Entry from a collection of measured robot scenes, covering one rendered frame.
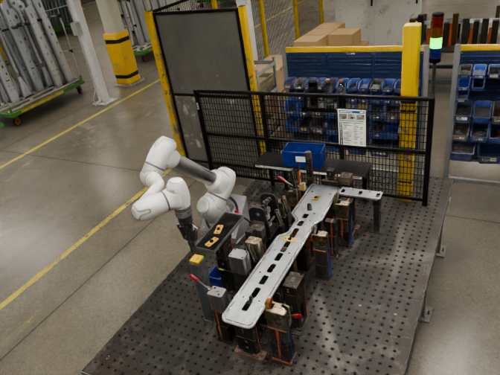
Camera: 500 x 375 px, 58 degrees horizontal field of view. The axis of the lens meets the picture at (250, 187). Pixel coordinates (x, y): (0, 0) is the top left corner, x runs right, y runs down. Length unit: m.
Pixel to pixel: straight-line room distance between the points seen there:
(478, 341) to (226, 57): 3.48
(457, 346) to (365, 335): 1.09
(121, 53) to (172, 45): 4.87
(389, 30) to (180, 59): 5.04
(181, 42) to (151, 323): 3.29
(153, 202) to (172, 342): 0.91
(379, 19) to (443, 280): 6.26
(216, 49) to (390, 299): 3.25
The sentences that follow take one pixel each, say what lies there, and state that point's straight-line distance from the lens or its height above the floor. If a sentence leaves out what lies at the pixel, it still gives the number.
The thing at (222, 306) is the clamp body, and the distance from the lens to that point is 2.45.
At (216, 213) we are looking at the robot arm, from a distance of 3.18.
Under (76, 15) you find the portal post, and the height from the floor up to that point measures 1.67.
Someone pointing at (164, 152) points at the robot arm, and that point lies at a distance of 2.75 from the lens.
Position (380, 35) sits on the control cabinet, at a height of 0.49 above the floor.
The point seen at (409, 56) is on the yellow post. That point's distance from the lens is 3.19.
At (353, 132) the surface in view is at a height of 1.26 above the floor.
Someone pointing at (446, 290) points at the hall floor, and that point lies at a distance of 3.96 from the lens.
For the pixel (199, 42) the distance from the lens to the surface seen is 5.13.
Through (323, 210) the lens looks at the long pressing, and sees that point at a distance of 3.02.
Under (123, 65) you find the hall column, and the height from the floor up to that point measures 0.45.
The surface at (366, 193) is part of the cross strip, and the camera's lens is 3.18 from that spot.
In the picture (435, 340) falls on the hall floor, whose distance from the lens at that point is 3.60.
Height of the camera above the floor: 2.70
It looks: 30 degrees down
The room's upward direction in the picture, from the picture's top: 9 degrees counter-clockwise
